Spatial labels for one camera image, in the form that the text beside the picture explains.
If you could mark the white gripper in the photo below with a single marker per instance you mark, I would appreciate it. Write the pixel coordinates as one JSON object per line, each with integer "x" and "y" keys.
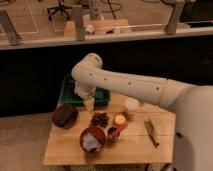
{"x": 89, "y": 103}

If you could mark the dark eraser block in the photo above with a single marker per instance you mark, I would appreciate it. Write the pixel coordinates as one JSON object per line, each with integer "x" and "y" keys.
{"x": 66, "y": 112}

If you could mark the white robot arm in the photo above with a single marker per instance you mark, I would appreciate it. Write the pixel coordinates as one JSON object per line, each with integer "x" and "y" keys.
{"x": 192, "y": 104}

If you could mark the purple bowl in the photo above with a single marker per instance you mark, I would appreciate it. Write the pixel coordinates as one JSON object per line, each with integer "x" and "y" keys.
{"x": 70, "y": 122}

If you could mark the brown bowl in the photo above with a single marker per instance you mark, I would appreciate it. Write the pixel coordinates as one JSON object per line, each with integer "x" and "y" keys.
{"x": 97, "y": 133}

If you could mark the white cloth in bowl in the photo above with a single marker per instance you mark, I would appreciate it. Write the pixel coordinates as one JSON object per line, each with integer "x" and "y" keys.
{"x": 89, "y": 142}

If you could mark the green plastic bin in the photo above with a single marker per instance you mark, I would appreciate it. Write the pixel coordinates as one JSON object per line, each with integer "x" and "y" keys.
{"x": 67, "y": 95}

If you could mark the bunch of dark grapes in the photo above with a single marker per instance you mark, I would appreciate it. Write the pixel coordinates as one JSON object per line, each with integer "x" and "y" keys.
{"x": 99, "y": 119}

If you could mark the orange round fruit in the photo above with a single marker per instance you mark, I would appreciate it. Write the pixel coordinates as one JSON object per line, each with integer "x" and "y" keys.
{"x": 119, "y": 120}

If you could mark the small dark cup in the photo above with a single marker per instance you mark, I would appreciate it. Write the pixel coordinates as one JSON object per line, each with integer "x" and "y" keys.
{"x": 114, "y": 132}

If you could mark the white cup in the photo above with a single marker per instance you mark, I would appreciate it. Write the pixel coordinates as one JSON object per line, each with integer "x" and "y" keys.
{"x": 131, "y": 105}

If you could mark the wooden brush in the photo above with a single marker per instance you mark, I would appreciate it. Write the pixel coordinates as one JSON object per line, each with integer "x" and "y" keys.
{"x": 152, "y": 132}

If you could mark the office chair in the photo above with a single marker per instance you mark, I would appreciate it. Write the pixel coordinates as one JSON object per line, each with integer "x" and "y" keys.
{"x": 61, "y": 7}

